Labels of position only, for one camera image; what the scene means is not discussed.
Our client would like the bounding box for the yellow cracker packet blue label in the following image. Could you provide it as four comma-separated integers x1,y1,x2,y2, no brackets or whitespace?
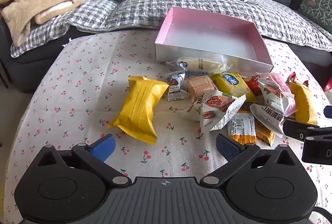
210,72,257,103

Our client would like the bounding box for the green branch pattern pillow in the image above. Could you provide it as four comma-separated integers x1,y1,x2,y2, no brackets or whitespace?
298,0,332,34

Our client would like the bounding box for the white pecan nut packet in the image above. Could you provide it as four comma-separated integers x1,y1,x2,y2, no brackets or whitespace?
250,78,295,139
198,90,247,134

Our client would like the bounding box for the white sandwich bread packet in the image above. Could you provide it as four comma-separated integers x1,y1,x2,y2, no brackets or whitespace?
165,57,233,75

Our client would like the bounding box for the grey checkered quilt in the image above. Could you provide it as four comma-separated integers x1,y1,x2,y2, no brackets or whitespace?
10,0,332,58

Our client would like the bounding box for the clear wafer biscuit packet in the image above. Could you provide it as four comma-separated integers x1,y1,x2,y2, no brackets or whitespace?
185,75,217,104

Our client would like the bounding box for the orange snack packet with barcode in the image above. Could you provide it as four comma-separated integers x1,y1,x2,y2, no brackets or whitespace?
227,110,257,146

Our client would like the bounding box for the black strap loop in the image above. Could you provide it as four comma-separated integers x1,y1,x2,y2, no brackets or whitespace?
310,208,328,221

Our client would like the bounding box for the large ridged yellow snack packet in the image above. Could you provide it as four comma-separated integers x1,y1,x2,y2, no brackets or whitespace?
107,76,170,146

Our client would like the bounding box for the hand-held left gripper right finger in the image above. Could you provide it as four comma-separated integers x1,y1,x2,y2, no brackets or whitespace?
200,133,299,186

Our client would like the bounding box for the pink wafer packet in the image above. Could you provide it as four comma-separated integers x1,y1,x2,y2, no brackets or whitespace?
257,72,298,117

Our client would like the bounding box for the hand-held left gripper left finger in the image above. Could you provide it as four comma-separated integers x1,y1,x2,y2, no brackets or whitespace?
34,134,132,186

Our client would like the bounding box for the cherry print tablecloth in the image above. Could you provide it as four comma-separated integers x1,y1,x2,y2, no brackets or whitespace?
0,29,332,224

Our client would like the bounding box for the printed yellow snack packet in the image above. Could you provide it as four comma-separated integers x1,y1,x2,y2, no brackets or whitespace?
288,81,318,125

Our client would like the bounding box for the silver chocolate truffle packet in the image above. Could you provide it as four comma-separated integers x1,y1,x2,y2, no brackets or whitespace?
166,72,189,102

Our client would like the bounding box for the red candy packet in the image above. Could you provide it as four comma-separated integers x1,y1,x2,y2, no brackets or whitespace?
286,72,309,88
245,76,262,96

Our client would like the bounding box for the pink cardboard box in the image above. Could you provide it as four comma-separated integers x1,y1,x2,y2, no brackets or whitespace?
154,7,274,73

